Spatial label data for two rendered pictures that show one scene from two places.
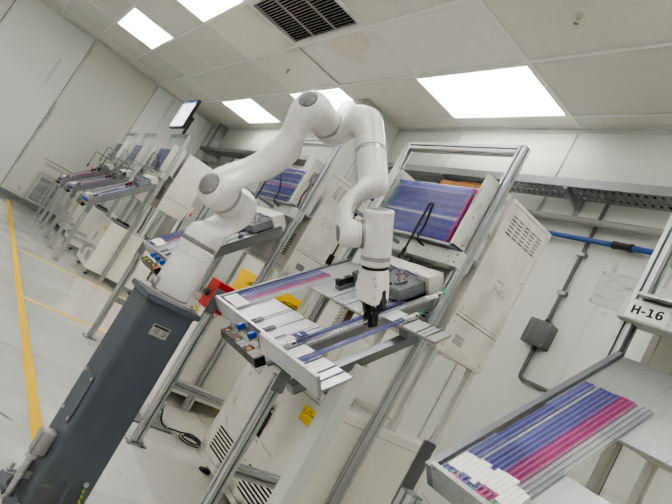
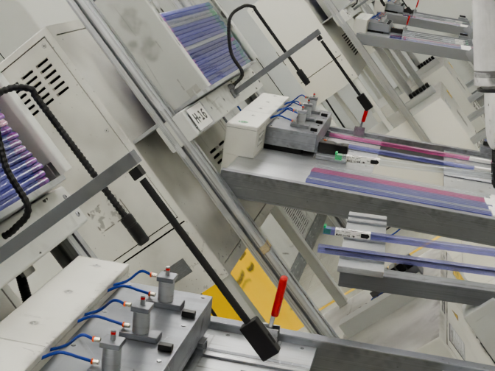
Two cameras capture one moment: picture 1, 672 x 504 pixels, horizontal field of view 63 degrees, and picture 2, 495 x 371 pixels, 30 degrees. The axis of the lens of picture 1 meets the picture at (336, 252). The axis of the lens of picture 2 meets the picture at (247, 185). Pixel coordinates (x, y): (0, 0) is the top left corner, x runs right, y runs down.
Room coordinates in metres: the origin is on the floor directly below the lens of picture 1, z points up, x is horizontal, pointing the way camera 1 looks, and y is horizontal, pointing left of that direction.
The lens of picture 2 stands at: (2.85, 0.82, 1.33)
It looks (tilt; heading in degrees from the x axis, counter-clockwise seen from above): 5 degrees down; 231
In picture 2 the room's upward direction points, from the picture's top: 36 degrees counter-clockwise
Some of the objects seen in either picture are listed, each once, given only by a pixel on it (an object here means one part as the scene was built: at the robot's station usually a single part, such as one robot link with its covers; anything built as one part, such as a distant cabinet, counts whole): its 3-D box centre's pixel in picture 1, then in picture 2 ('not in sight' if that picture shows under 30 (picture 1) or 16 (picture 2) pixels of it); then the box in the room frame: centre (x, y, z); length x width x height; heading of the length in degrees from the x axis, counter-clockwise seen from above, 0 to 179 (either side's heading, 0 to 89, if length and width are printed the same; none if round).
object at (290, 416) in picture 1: (309, 457); not in sight; (2.53, -0.35, 0.31); 0.70 x 0.65 x 0.62; 33
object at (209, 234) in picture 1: (223, 217); not in sight; (1.76, 0.37, 1.00); 0.19 x 0.12 x 0.24; 151
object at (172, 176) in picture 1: (146, 207); not in sight; (6.48, 2.20, 0.95); 1.36 x 0.82 x 1.90; 123
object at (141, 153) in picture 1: (123, 194); not in sight; (7.70, 2.98, 0.95); 1.37 x 0.82 x 1.90; 123
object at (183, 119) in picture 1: (187, 118); not in sight; (6.40, 2.32, 2.10); 0.58 x 0.14 x 0.41; 33
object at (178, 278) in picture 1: (182, 271); not in sight; (1.74, 0.39, 0.79); 0.19 x 0.19 x 0.18
